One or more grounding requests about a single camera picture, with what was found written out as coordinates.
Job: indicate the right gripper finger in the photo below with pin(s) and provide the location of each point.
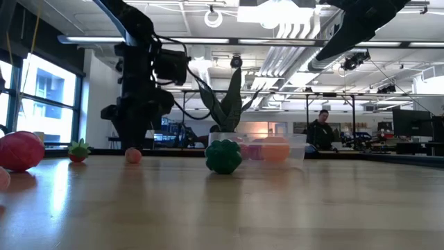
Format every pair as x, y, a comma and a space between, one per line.
357, 36
343, 33

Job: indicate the small pink peach toy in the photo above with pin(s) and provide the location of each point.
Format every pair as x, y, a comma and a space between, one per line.
4, 178
133, 155

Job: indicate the clear plastic tupperware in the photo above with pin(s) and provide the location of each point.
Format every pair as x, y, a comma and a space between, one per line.
298, 149

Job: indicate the person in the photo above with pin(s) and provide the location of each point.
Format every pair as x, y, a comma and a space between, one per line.
320, 133

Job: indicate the blue round object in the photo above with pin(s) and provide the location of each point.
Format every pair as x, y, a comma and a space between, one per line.
311, 149

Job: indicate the red strawberry toy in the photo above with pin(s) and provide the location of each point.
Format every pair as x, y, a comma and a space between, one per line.
78, 156

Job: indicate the large glass window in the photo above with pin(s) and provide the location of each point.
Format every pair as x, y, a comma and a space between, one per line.
48, 104

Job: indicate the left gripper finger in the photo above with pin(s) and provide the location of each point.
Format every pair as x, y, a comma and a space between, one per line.
128, 133
144, 133

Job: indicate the orange pumpkin toy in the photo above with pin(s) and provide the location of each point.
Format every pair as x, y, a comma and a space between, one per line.
275, 150

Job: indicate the green succulent plant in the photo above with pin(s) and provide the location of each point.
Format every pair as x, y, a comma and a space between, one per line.
230, 111

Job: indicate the red bell pepper toy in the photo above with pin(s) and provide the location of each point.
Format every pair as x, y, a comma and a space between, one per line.
21, 151

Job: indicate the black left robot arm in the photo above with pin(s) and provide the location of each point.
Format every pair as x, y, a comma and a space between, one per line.
132, 21

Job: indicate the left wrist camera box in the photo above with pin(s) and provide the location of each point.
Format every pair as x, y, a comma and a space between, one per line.
171, 66

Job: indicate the black ceiling camera cluster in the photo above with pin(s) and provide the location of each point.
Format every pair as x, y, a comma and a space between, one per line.
354, 60

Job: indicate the black background robot arm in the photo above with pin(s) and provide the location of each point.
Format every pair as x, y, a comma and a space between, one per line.
357, 140

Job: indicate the white ceiling ducts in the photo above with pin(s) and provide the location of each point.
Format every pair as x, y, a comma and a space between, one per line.
288, 52

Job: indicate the green bell pepper toy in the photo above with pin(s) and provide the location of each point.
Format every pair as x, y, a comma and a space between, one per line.
223, 158

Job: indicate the long ceiling light bar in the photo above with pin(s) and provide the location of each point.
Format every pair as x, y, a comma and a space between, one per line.
97, 39

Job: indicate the black computer monitor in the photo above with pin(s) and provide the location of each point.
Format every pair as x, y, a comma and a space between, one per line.
412, 123

